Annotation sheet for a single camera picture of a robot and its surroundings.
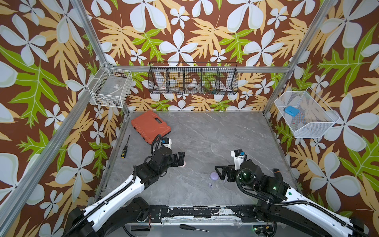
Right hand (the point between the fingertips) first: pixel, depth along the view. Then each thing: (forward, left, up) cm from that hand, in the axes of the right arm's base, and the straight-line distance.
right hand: (219, 167), depth 73 cm
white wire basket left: (+42, +62, +19) cm, 77 cm away
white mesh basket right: (+27, -51, +11) cm, 58 cm away
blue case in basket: (+32, -46, +9) cm, 56 cm away
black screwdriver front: (-24, +14, -16) cm, 32 cm away
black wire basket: (+56, +9, +16) cm, 59 cm away
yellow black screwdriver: (+18, +58, -14) cm, 62 cm away
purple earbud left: (-3, +3, -16) cm, 17 cm away
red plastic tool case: (+37, +44, -11) cm, 58 cm away
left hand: (+9, +21, 0) cm, 23 cm away
